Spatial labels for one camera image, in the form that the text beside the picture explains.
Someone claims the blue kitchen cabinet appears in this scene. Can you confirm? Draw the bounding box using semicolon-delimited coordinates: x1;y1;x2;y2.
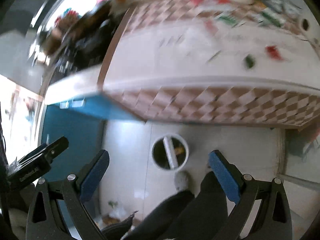
39;97;146;221

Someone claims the white round trash bin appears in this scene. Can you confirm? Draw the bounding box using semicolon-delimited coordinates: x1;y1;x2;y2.
151;134;189;172

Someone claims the right black trouser leg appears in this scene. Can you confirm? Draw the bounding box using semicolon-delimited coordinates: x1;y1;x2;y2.
161;171;228;239

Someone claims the black trouser leg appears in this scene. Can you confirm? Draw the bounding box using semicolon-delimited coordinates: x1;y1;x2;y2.
124;190;195;239
161;171;228;239

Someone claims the crumpled plastic bag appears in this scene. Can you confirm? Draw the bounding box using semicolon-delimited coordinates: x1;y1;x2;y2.
101;200;138;226

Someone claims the left grey slipper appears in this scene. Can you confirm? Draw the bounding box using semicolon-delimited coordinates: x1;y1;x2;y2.
174;171;190;192

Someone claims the left black trouser leg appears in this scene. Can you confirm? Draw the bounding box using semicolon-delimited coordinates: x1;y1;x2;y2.
124;190;195;239

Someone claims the black gas stove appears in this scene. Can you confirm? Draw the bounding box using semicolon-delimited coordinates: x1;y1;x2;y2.
40;0;123;76

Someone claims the long white box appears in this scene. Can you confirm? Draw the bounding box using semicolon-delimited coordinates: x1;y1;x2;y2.
163;136;178;170

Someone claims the green wrapper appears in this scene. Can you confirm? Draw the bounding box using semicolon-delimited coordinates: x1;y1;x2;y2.
244;54;255;69

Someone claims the red wrapper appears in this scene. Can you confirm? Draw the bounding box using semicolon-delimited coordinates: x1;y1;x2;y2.
265;46;284;61

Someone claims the checkered table mat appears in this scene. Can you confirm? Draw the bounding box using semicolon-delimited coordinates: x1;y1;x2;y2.
102;0;319;128

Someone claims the green white packet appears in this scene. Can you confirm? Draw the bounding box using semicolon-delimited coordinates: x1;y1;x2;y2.
254;7;286;28

